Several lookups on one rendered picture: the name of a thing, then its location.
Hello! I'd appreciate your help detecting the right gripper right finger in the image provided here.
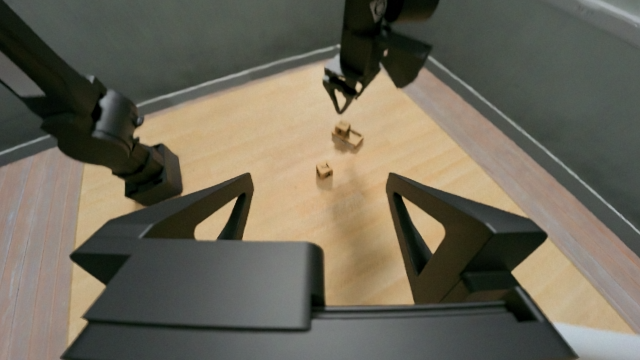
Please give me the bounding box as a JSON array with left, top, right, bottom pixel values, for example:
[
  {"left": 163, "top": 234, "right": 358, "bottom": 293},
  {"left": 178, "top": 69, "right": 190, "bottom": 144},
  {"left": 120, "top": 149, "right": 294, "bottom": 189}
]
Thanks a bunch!
[{"left": 385, "top": 172, "right": 548, "bottom": 304}]

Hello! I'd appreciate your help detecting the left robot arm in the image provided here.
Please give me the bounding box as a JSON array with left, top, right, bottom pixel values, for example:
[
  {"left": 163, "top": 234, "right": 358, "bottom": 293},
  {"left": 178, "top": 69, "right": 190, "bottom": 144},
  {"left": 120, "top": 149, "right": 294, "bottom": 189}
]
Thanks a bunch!
[{"left": 0, "top": 0, "right": 439, "bottom": 199}]

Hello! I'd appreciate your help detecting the tan shallow wooden tray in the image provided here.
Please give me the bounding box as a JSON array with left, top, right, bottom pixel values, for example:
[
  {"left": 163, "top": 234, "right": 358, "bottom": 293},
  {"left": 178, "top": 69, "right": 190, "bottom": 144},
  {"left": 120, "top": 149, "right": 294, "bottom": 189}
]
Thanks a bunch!
[{"left": 332, "top": 126, "right": 364, "bottom": 148}]

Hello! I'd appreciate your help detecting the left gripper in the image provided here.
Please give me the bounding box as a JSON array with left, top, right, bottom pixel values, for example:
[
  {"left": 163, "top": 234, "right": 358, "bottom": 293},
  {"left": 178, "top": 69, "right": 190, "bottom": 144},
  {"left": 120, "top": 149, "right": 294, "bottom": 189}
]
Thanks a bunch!
[{"left": 322, "top": 20, "right": 382, "bottom": 114}]

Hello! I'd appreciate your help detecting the white plastic bottle with blue cap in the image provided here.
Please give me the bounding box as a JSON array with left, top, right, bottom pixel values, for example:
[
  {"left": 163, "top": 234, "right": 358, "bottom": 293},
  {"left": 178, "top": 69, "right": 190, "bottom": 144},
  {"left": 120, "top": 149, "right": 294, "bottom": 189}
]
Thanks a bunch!
[{"left": 551, "top": 320, "right": 640, "bottom": 360}]

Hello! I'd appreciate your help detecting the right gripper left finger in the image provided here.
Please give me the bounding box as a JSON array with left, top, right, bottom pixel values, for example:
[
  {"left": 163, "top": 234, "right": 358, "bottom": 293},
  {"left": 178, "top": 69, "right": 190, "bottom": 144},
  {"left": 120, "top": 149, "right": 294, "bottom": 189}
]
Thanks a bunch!
[{"left": 92, "top": 172, "right": 254, "bottom": 240}]

